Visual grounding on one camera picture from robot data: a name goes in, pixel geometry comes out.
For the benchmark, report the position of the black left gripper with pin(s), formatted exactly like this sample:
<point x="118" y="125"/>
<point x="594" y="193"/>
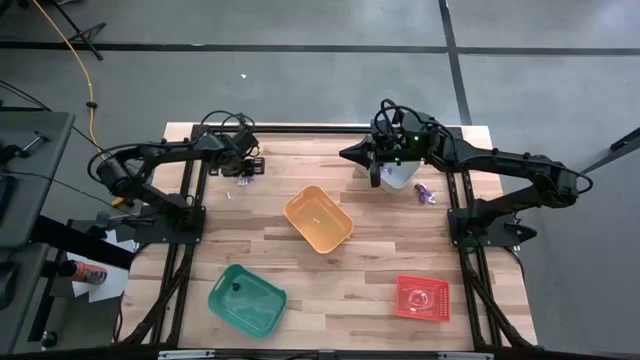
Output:
<point x="240" y="155"/>

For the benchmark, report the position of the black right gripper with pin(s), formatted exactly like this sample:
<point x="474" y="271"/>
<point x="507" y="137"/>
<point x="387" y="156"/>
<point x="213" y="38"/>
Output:
<point x="400" y="145"/>

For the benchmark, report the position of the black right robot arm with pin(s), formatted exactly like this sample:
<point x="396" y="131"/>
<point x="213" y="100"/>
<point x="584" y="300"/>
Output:
<point x="500" y="160"/>

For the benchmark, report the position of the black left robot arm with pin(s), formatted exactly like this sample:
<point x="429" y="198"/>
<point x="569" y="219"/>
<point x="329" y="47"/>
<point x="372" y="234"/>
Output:
<point x="165" y="150"/>

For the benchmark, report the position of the orange plastic bin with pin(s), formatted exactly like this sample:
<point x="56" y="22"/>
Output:
<point x="320" y="230"/>

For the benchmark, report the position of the grey round knob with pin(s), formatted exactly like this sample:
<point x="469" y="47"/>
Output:
<point x="102" y="218"/>

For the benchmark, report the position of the green plastic bin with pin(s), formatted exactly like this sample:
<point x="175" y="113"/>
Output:
<point x="247" y="310"/>

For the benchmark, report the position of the red perforated basket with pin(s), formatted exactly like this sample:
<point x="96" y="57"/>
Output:
<point x="422" y="298"/>

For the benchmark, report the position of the white paper sheets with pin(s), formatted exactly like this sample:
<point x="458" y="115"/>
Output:
<point x="112" y="287"/>

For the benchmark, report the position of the grey desk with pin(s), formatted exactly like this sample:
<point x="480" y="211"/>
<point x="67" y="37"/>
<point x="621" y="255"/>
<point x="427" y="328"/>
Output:
<point x="45" y="165"/>

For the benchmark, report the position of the black tripod stand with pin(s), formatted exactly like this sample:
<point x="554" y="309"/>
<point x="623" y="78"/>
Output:
<point x="80" y="32"/>

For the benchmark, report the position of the silver aluminium extrusion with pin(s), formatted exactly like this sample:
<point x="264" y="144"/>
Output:
<point x="465" y="356"/>
<point x="185" y="355"/>

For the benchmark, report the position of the black desk object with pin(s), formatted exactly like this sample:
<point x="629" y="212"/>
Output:
<point x="7" y="152"/>

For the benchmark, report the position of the black stand leg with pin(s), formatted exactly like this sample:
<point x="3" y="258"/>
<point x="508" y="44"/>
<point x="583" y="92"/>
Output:
<point x="625" y="142"/>

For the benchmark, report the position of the black caster wheel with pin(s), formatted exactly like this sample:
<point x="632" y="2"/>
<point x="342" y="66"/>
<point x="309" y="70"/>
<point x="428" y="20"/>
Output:
<point x="48" y="340"/>

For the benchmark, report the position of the black aluminium table frame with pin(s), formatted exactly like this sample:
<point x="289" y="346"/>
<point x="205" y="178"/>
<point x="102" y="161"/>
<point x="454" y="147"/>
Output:
<point x="310" y="129"/>

